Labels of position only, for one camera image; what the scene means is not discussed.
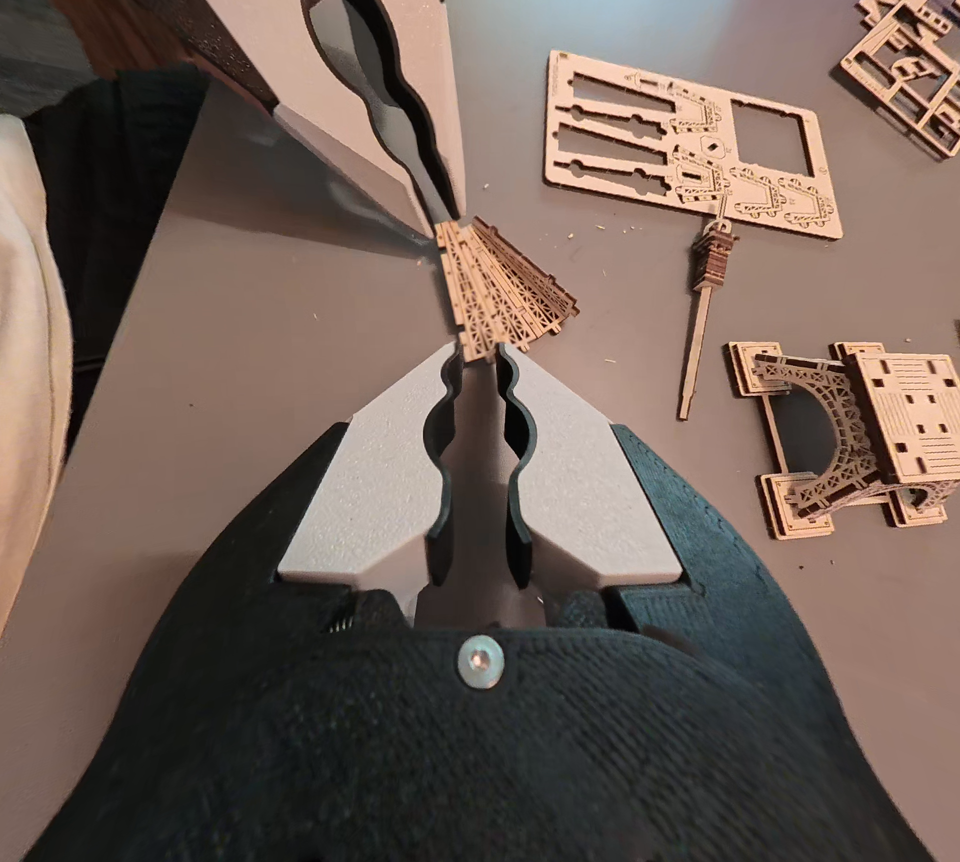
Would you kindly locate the wooden tower spire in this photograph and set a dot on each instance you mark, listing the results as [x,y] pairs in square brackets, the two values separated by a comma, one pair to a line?
[712,255]

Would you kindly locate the emptied wooden parts frame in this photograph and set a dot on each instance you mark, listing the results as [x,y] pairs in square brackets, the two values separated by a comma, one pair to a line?
[881,7]

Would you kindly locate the black pants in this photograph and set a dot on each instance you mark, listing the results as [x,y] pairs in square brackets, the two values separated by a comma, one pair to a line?
[112,202]

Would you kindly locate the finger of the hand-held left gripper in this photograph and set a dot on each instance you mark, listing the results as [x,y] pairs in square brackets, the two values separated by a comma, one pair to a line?
[255,0]
[412,52]

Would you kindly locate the wooden tower base model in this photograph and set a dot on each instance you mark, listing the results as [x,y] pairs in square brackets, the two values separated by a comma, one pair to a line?
[907,390]

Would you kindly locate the cream printed shirt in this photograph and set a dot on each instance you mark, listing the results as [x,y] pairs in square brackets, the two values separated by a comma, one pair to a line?
[30,352]

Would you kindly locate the narrow wooden lattice panel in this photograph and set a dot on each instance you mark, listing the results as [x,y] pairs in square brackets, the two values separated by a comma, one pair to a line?
[472,307]

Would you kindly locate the wooden lattice tower section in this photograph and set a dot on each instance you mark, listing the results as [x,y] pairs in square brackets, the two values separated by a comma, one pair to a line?
[547,300]

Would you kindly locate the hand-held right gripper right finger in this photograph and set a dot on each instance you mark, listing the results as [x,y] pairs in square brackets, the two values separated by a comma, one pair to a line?
[592,502]

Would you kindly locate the wooden punch-out parts sheet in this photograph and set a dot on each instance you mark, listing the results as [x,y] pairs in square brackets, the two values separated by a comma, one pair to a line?
[750,202]

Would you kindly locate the grey desk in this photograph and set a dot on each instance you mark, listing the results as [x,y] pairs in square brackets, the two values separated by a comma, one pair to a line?
[300,277]

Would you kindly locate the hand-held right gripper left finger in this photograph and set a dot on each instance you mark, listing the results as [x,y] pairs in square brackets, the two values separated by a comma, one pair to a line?
[360,502]

